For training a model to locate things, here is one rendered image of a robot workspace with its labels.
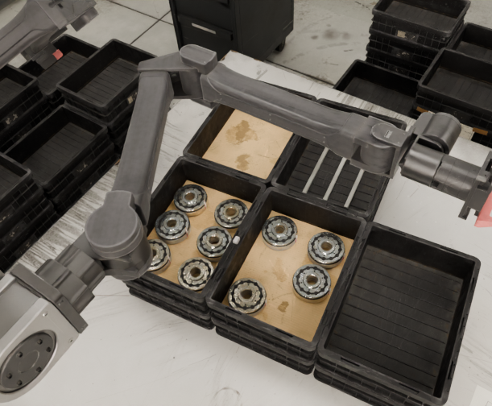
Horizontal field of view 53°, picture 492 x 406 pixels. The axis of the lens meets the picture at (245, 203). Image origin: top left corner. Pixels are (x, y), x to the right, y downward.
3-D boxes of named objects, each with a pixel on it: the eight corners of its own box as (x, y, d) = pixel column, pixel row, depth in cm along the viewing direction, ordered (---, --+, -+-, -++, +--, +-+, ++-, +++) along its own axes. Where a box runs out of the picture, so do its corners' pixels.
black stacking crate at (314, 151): (362, 241, 146) (367, 219, 137) (270, 208, 155) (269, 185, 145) (400, 147, 166) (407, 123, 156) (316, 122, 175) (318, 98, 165)
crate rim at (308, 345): (314, 354, 118) (314, 350, 116) (204, 304, 127) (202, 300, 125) (367, 224, 138) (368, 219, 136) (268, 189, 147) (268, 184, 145)
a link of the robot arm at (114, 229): (148, 85, 103) (136, 44, 95) (213, 84, 102) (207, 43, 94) (99, 281, 77) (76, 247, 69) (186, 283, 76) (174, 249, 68)
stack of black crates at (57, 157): (71, 230, 235) (43, 186, 207) (28, 203, 246) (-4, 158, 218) (127, 173, 253) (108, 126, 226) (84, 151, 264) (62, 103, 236)
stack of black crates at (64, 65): (72, 143, 268) (48, 96, 240) (35, 123, 278) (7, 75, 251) (121, 98, 286) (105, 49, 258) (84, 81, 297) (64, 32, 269)
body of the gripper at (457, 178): (481, 194, 81) (437, 177, 84) (503, 152, 73) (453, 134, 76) (468, 223, 78) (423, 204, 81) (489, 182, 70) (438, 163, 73)
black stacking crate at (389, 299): (431, 420, 117) (444, 408, 108) (313, 366, 126) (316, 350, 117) (467, 280, 137) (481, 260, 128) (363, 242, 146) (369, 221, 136)
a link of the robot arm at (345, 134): (182, 101, 100) (171, 56, 91) (199, 84, 103) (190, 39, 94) (382, 186, 84) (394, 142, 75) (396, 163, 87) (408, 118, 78)
